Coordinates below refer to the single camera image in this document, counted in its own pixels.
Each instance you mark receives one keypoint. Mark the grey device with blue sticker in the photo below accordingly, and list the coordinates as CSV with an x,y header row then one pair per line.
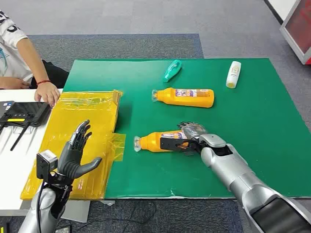
x,y
6,106

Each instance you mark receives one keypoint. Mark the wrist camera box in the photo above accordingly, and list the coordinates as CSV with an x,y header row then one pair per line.
x,y
44,164
173,143

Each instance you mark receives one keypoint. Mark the white plastic bottle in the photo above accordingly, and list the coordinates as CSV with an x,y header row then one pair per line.
x,y
233,74

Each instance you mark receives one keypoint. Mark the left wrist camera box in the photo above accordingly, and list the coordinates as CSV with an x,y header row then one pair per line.
x,y
44,164

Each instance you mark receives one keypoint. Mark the red and white cabinet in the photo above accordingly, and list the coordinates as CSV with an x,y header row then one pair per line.
x,y
299,29

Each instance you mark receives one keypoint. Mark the person's left hand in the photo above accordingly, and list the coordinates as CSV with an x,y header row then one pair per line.
x,y
47,93

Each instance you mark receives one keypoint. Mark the white board under table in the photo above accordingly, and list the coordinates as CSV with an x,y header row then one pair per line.
x,y
78,210

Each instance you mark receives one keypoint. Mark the black controller with antennas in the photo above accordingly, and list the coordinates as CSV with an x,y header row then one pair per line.
x,y
26,112

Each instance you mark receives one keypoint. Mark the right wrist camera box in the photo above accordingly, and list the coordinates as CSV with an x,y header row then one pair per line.
x,y
173,143

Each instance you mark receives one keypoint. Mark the person's right forearm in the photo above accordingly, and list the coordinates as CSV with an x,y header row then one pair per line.
x,y
12,83

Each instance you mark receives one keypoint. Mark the green table mat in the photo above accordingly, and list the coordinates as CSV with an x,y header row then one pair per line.
x,y
243,128

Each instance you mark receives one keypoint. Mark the person's left forearm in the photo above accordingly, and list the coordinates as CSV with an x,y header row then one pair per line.
x,y
32,61

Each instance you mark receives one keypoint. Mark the person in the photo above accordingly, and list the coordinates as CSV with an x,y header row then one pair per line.
x,y
7,41

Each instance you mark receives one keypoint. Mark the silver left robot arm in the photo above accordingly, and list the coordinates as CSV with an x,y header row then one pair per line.
x,y
46,205

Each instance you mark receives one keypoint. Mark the teal plastic bottle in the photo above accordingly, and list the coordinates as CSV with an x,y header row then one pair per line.
x,y
172,70

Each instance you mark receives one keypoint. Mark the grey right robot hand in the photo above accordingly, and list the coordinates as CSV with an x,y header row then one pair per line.
x,y
193,129

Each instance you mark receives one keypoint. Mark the orange detergent bottle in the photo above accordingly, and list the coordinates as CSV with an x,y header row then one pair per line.
x,y
150,141
184,99

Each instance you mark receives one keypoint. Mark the yellow taped cardboard box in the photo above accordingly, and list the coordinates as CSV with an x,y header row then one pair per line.
x,y
72,112

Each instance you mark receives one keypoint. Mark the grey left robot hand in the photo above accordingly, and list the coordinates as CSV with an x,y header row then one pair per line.
x,y
69,160

